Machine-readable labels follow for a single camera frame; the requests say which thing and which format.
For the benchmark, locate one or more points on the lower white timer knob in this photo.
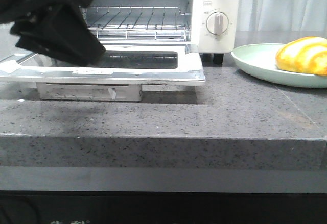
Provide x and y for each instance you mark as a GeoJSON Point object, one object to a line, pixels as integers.
{"type": "Point", "coordinates": [217, 23]}

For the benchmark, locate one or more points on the white Toshiba toaster oven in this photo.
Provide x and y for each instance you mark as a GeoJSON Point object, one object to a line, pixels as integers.
{"type": "Point", "coordinates": [209, 46]}

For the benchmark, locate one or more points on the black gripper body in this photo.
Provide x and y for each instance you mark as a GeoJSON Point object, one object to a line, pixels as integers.
{"type": "Point", "coordinates": [54, 28]}

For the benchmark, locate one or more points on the metal wire oven rack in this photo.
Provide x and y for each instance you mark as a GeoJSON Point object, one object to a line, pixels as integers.
{"type": "Point", "coordinates": [132, 23]}

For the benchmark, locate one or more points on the glass oven door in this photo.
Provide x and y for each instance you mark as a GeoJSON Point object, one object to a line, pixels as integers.
{"type": "Point", "coordinates": [121, 64]}

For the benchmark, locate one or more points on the yellow striped bread roll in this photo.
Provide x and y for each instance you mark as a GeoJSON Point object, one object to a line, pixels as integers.
{"type": "Point", "coordinates": [304, 55]}

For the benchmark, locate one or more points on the light green plate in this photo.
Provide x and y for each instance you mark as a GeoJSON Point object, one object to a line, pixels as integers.
{"type": "Point", "coordinates": [258, 60]}

